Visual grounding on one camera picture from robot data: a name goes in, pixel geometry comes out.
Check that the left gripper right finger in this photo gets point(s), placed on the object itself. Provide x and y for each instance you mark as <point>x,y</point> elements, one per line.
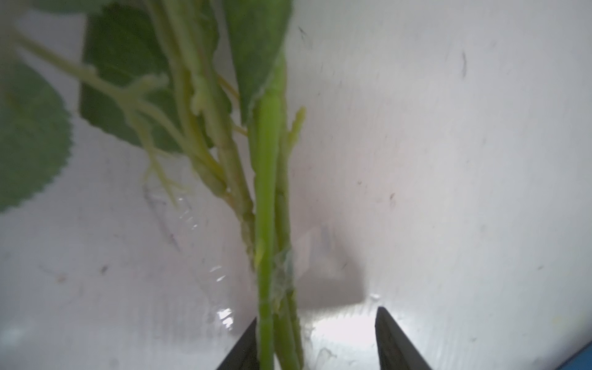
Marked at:
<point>395,350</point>

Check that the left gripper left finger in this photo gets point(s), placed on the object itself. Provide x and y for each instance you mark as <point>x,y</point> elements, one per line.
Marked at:
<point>243,356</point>

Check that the clear tape strip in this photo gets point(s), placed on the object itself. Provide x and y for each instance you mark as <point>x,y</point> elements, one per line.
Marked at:
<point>217,261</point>

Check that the artificial rose bouquet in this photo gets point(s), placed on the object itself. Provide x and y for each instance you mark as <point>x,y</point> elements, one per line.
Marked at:
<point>167,77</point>

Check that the blue tape dispenser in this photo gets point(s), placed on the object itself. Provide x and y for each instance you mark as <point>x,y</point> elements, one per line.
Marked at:
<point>581,360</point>

